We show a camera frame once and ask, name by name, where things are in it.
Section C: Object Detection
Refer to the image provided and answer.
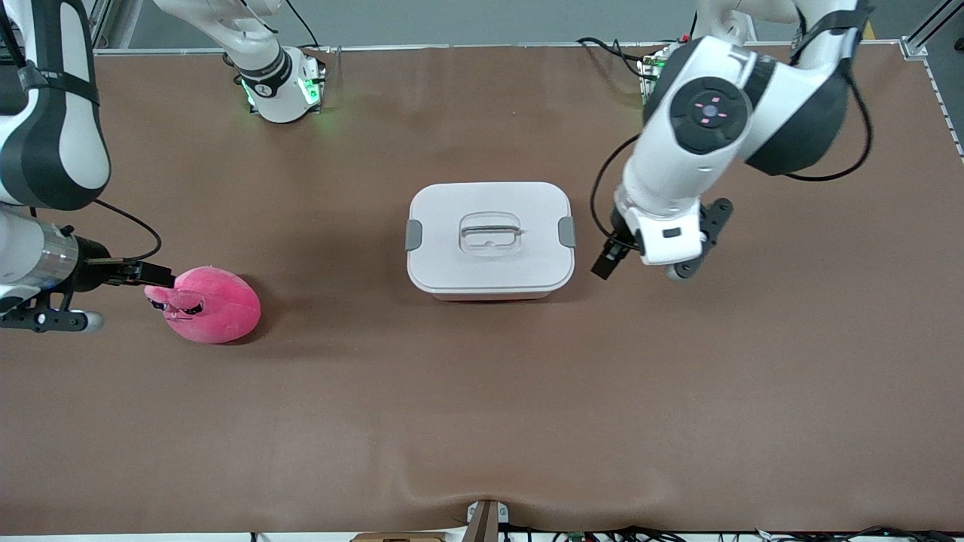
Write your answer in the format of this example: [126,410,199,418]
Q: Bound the pink plush toy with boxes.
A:
[145,266,262,346]

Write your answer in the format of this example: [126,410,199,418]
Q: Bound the white box lid grey clips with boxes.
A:
[405,181,577,294]

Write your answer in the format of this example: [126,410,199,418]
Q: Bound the pink plastic storage box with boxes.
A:
[431,288,554,303]

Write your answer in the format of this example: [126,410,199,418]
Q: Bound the brown table mat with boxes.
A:
[0,41,964,537]

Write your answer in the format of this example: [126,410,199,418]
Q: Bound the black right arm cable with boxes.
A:
[90,197,163,263]

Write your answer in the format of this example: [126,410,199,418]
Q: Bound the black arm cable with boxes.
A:
[590,30,874,243]
[90,197,163,263]

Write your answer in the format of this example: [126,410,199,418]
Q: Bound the black base power cable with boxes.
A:
[282,0,323,53]
[576,36,650,80]

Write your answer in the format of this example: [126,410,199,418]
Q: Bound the aluminium frame profile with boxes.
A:
[901,0,964,59]
[89,0,144,52]

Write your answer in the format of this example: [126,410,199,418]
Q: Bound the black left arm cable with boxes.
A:
[590,30,874,243]

